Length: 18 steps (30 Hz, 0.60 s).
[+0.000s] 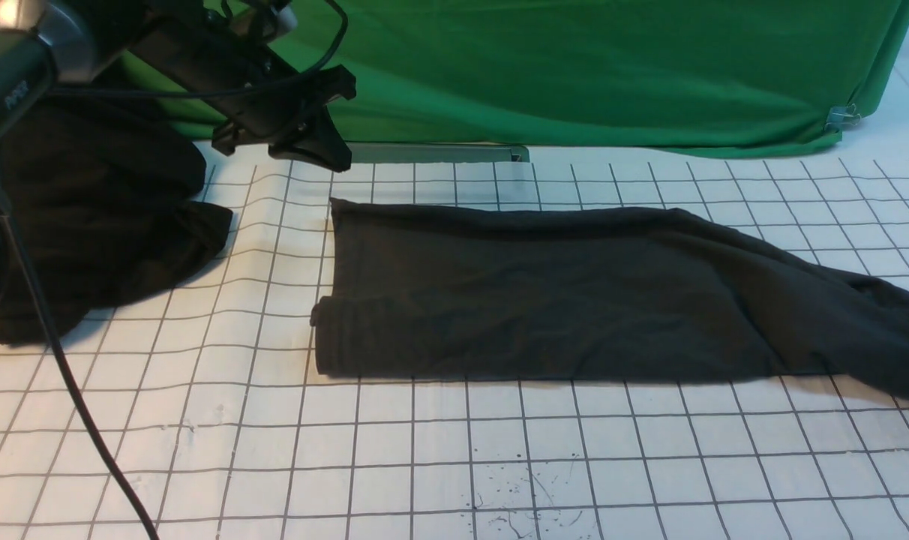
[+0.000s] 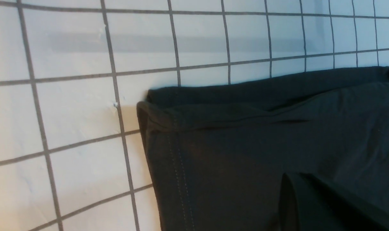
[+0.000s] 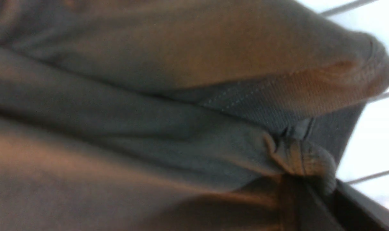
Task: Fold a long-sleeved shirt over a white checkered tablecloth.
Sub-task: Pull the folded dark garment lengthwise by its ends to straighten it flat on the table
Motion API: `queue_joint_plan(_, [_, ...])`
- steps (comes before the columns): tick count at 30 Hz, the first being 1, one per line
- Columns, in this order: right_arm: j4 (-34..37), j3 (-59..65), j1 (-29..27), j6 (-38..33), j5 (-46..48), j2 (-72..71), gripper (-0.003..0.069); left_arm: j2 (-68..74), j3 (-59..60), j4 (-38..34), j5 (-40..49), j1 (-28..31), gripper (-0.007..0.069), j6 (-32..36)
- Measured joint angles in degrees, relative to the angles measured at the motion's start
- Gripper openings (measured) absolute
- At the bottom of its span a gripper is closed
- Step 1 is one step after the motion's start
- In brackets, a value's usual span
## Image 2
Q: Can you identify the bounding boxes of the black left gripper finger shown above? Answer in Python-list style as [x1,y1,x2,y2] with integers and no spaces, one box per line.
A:
[278,173,389,231]

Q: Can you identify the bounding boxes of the gray long-sleeve top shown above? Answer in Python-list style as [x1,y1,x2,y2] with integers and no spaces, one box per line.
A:
[137,67,389,231]

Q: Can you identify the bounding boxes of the white grid-pattern table mat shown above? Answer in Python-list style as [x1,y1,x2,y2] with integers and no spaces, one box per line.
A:
[0,0,389,231]

